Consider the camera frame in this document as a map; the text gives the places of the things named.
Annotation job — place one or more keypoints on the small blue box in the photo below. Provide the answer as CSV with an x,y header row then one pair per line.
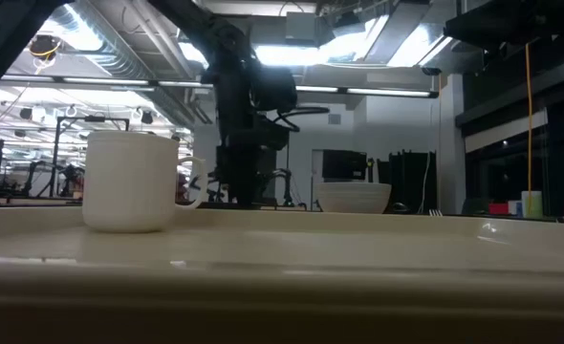
x,y
519,209

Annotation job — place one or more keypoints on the long ceiling light tube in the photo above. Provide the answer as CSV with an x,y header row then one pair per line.
x,y
105,81
363,91

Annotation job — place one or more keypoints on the black computer mouse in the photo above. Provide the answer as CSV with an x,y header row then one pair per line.
x,y
399,208

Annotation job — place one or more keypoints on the small red box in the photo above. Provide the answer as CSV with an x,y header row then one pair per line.
x,y
498,208

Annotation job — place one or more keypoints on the white ceramic mug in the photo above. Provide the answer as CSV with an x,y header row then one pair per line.
x,y
129,181

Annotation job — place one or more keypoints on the pale green cylindrical container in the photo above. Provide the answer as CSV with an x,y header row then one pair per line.
x,y
532,204

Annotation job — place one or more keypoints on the silver ventilation duct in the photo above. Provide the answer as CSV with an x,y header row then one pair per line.
x,y
105,43

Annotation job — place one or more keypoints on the black upright panels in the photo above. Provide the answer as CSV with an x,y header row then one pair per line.
x,y
408,179

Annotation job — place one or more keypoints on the grey ceiling box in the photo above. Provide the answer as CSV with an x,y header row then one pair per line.
x,y
301,26

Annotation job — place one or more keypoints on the white ribbed bowl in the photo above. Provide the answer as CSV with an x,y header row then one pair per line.
x,y
353,198

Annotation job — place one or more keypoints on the beige plastic serving tray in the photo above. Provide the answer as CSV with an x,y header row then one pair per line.
x,y
282,248

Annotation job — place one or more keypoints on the black computer monitor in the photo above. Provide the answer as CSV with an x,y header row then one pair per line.
x,y
344,165

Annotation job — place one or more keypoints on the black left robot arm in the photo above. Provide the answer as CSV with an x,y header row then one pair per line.
x,y
220,38

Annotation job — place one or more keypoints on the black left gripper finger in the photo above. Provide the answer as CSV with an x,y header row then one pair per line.
x,y
236,167
255,167

